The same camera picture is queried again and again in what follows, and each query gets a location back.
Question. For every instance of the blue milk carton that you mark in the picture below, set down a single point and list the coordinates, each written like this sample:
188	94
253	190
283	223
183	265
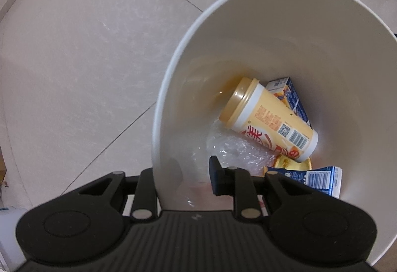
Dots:
327	180

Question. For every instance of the clear plastic wrap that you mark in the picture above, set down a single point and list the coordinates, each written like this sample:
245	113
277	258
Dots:
235	150

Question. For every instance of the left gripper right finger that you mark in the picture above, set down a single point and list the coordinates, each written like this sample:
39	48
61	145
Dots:
238	184

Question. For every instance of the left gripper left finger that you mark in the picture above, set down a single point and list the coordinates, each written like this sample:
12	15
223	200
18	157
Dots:
145	202

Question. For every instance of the white plastic trash bin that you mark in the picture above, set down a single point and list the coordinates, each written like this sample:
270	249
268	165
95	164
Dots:
246	66

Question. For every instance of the orange milk tea cup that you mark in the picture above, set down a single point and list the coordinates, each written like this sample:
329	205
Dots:
256	113

